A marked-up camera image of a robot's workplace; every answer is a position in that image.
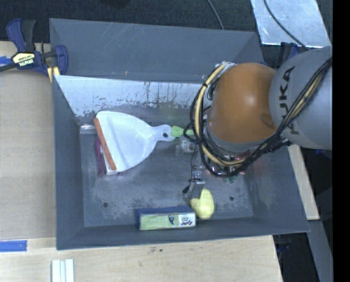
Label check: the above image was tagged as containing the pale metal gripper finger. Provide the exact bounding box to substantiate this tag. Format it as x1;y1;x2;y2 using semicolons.
190;176;206;202

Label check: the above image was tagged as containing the clear glass thing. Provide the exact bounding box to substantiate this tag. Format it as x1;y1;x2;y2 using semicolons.
175;137;198;157

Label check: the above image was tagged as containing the green and blue box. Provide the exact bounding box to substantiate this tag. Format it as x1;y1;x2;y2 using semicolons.
134;206;197;231

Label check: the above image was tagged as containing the grey metal bin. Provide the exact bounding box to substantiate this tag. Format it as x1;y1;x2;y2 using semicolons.
48;18;311;251

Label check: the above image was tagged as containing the white dustpan with orange edge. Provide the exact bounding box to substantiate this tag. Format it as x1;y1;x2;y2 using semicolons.
93;110;176;173

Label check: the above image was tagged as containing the brown cardboard board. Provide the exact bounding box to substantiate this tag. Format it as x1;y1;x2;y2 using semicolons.
0;68;58;241

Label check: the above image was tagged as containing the green handle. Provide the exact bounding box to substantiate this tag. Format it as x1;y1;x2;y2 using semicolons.
170;125;194;138

